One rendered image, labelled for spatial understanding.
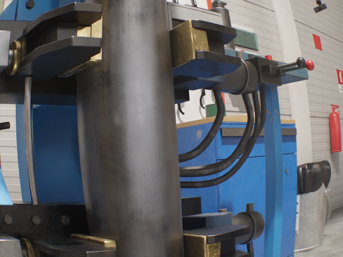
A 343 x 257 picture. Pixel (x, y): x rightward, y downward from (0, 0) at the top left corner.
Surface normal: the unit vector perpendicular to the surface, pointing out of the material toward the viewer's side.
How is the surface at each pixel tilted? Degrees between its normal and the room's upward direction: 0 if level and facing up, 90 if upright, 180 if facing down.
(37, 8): 90
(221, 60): 90
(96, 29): 90
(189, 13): 90
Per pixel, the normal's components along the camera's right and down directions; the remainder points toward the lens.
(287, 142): 0.63, -0.13
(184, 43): -0.91, 0.01
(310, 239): 0.15, -0.07
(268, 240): -0.77, -0.02
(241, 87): 0.41, 0.75
